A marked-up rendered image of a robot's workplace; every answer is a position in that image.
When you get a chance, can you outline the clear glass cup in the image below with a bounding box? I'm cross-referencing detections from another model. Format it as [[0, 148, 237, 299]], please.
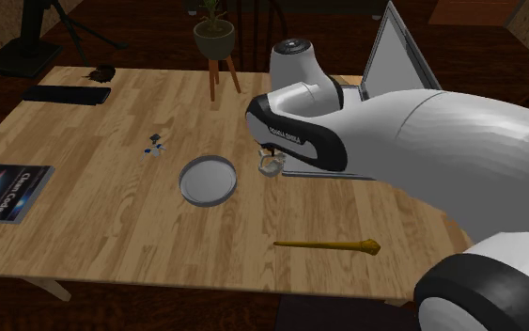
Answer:
[[257, 149, 288, 179]]

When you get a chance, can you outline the grey round plate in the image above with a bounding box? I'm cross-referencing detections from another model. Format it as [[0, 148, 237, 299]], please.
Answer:
[[178, 154, 239, 209]]

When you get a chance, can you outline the golden brown wand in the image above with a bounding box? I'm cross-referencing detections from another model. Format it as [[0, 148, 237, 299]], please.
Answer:
[[272, 237, 382, 258]]

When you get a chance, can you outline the small blue white figure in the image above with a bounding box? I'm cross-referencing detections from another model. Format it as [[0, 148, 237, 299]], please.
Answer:
[[140, 133, 168, 162]]

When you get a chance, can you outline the potted plant on wooden stand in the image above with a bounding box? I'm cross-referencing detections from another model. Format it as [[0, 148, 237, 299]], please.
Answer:
[[193, 0, 242, 102]]

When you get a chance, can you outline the light wooden table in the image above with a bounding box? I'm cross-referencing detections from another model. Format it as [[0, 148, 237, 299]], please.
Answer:
[[0, 65, 475, 308]]

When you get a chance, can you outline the grey open laptop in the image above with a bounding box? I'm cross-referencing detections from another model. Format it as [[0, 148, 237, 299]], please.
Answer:
[[281, 0, 444, 181]]

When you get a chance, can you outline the small dark brown object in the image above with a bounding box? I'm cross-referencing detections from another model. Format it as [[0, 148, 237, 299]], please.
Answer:
[[82, 64, 117, 85]]

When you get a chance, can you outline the dark blue book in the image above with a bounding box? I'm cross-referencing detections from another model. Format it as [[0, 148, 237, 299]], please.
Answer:
[[0, 162, 56, 226]]

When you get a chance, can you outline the black floor stand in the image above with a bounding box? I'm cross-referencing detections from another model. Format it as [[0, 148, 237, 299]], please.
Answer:
[[0, 0, 129, 80]]

